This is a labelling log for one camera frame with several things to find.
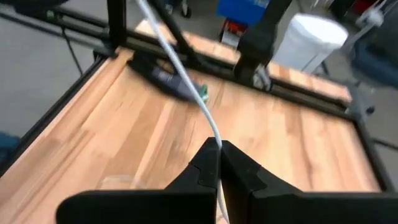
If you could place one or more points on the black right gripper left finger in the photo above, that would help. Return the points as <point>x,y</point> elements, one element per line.
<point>155,205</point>

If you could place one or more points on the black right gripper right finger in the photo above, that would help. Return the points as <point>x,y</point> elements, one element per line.
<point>295,208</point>

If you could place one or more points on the black glove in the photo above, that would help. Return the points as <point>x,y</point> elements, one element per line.
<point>164,77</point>

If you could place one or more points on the grey metal mounting plate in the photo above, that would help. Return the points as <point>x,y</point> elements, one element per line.
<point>261,77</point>

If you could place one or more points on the white cylindrical container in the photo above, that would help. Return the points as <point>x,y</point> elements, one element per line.
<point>311,40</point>

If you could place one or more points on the red floor object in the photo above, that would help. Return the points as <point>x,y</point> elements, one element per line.
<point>231,31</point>

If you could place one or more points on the blue box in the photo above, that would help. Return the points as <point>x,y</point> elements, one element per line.
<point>242,9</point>

